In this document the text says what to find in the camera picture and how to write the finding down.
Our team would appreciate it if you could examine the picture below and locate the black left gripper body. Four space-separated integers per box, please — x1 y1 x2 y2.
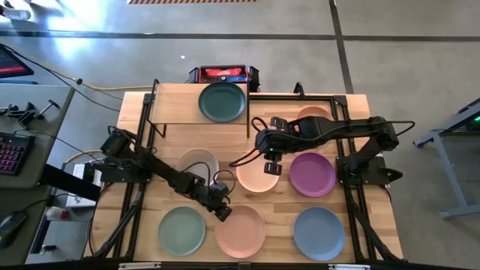
202 181 230 211

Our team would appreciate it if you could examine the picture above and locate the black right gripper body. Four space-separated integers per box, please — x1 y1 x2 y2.
254 125 303 163

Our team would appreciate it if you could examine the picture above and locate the peach plate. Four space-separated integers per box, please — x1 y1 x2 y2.
235 149 281 194

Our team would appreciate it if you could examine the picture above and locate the pink plate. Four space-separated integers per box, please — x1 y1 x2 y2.
214 204 267 260

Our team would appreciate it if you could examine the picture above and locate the terracotta orange plate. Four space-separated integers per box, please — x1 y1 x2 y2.
295 106 334 122

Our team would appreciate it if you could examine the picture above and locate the purple plate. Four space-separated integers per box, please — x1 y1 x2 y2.
289 151 337 198

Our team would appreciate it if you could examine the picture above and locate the beige plate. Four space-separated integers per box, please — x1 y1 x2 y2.
175 148 221 187

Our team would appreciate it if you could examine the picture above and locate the blue plate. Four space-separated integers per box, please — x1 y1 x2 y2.
293 205 346 263

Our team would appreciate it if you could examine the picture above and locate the wooden shelf with black legs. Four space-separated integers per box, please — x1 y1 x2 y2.
144 77 251 139

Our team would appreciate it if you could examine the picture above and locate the sage green plate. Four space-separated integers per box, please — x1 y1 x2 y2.
157 205 207 258

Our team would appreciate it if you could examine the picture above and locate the red and black toolbox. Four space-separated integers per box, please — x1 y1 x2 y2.
187 64 261 93

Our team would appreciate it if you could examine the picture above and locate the white box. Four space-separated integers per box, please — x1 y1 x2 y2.
65 163 103 209

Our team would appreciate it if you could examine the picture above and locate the black diagonal beam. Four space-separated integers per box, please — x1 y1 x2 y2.
37 163 102 203

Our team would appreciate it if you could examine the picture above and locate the black rig edge bar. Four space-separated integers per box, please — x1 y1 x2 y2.
0 257 480 270

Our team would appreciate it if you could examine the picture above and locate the white bottle with red cap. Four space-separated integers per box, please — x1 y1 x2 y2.
44 205 71 221

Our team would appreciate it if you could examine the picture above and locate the black screw clamp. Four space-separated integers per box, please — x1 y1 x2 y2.
16 99 61 127

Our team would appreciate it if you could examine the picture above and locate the grey side desk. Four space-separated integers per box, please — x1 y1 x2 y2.
0 82 76 266

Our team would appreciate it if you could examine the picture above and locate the black computer mouse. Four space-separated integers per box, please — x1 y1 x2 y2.
0 210 28 248

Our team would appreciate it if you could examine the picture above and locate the black backlit keyboard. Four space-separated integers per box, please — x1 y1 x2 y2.
0 131 37 176

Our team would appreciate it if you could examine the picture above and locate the small black clamp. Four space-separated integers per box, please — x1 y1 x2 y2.
0 103 19 117

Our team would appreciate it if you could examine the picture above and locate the monitor with red screen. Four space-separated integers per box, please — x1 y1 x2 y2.
0 43 35 79

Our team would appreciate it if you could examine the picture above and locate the person's shoe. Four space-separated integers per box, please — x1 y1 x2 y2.
0 4 32 22

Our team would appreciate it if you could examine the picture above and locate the black aluminium table frame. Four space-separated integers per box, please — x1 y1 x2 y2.
88 81 405 263

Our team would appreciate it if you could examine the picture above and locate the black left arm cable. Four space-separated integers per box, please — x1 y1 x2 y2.
181 160 237 197

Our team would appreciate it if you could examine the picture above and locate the white bracket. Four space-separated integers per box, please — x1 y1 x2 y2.
118 262 162 270
328 263 371 270

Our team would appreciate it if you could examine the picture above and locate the yellow cable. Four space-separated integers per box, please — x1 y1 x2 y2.
65 148 103 164
22 52 153 92

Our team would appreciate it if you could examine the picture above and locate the grey desk frame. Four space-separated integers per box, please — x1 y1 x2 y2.
412 97 480 219

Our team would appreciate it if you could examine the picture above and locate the black floor cable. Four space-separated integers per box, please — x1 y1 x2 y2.
0 43 122 113

